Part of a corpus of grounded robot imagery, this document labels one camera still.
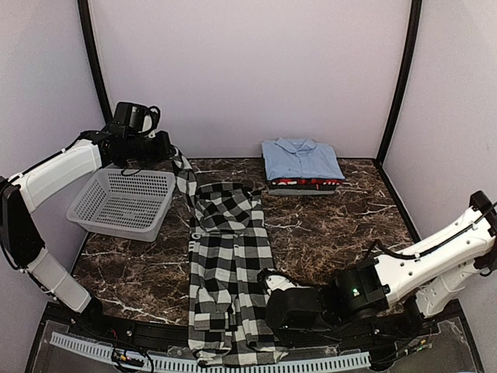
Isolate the white slotted cable duct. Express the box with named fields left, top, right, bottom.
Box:
left=50, top=332, right=370, bottom=373

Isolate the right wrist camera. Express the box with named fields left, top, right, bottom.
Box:
left=257, top=268, right=298, bottom=295

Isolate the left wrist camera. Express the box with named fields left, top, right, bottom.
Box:
left=140, top=106, right=161, bottom=138

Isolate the grey plastic basket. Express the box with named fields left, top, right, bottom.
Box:
left=66, top=169, right=176, bottom=242

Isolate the black white plaid shirt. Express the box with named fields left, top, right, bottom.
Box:
left=172, top=152, right=287, bottom=368

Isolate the folded light blue shirt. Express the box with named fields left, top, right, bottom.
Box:
left=262, top=138, right=345, bottom=180

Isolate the left black frame post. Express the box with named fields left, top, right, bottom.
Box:
left=77, top=0, right=112, bottom=123

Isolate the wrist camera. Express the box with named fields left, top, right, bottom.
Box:
left=257, top=268, right=298, bottom=295
left=140, top=106, right=161, bottom=138

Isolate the right black frame post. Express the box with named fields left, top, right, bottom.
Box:
left=375, top=0, right=422, bottom=169

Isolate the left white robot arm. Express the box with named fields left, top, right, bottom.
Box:
left=1, top=102, right=172, bottom=339

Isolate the black front rail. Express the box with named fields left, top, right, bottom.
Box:
left=43, top=300, right=466, bottom=351

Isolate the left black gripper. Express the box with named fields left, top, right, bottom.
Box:
left=126, top=130, right=176, bottom=167

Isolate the black frame post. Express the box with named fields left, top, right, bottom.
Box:
left=375, top=0, right=422, bottom=169
left=77, top=0, right=112, bottom=123

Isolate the folded red black shirt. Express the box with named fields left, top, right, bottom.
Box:
left=268, top=178, right=344, bottom=191

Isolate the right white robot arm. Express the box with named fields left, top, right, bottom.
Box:
left=258, top=190, right=496, bottom=341

